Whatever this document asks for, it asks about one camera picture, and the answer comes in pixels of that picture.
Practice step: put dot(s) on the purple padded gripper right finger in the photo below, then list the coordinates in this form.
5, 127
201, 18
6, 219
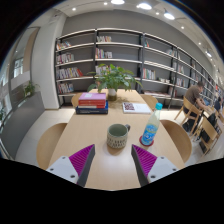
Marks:
149, 167

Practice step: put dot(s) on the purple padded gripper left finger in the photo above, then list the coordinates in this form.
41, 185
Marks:
74, 168

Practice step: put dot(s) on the clear plastic water bottle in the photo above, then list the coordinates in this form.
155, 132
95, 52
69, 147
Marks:
152, 125

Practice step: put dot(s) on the round red coaster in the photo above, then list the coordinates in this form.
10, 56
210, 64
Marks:
149, 145

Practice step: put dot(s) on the wooden chair near left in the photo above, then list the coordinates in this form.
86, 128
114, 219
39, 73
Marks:
47, 144

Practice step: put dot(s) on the wooden chair near right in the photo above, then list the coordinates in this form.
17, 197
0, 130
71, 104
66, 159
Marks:
179, 137

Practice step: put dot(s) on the grey-green ceramic mug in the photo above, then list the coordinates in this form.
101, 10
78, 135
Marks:
117, 135

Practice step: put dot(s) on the open white magazine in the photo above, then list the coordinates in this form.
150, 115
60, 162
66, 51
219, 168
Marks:
138, 108

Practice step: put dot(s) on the dark blue bottom book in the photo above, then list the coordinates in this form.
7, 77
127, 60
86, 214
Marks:
80, 110

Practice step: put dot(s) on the wooden chair far right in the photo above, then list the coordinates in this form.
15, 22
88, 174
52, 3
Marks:
150, 100

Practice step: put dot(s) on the wooden chair far left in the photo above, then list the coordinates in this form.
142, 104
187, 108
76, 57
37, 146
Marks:
75, 99

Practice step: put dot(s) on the red middle book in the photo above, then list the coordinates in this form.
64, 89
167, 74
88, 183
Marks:
93, 103

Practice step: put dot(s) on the wooden chair under man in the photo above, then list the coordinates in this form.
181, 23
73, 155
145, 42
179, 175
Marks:
191, 112

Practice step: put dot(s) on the wooden chair right foreground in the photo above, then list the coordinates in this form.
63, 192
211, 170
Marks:
208, 134

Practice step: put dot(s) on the pink top book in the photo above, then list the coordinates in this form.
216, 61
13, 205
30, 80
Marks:
92, 96

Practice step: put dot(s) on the seated man brown shirt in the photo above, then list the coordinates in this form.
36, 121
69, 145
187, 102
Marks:
193, 96

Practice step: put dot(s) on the small plant by window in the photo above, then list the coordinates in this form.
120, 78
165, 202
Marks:
29, 89

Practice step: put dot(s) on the seated person far right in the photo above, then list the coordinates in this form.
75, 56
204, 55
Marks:
218, 104

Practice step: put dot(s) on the potted green leafy plant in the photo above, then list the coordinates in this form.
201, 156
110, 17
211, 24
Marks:
112, 77

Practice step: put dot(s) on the large grey bookshelf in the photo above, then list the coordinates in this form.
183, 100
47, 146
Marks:
161, 68

